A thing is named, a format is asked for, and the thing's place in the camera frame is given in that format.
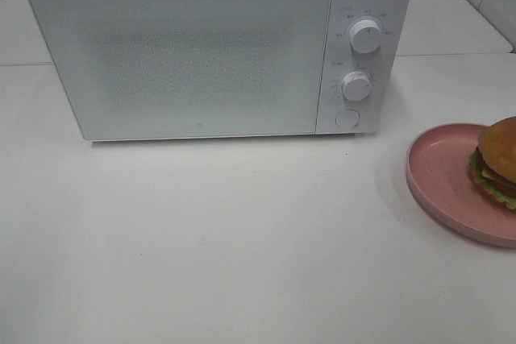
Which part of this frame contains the round white door button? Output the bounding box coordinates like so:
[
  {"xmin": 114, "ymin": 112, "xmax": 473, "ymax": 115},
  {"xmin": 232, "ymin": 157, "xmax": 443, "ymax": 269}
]
[{"xmin": 335, "ymin": 109, "xmax": 360, "ymax": 129}]

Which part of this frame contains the white timer knob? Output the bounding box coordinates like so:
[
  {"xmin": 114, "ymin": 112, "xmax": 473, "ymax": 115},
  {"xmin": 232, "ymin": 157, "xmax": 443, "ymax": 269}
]
[{"xmin": 339, "ymin": 71, "xmax": 372, "ymax": 102}]

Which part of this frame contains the white microwave door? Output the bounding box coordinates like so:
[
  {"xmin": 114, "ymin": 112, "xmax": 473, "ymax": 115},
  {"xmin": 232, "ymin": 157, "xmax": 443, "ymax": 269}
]
[{"xmin": 29, "ymin": 0, "xmax": 329, "ymax": 141}]

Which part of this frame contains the pink round plate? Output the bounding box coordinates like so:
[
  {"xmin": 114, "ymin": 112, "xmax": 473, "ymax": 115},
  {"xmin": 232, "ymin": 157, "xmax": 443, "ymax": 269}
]
[{"xmin": 406, "ymin": 123, "xmax": 515, "ymax": 249}]

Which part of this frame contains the burger with lettuce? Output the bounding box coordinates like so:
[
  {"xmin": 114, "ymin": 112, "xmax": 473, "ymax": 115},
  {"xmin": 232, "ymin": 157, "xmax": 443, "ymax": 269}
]
[{"xmin": 469, "ymin": 117, "xmax": 515, "ymax": 212}]

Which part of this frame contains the upper white power knob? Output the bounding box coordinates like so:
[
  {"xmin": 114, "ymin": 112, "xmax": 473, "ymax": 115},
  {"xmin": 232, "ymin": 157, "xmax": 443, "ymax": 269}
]
[{"xmin": 349, "ymin": 17, "xmax": 382, "ymax": 54}]

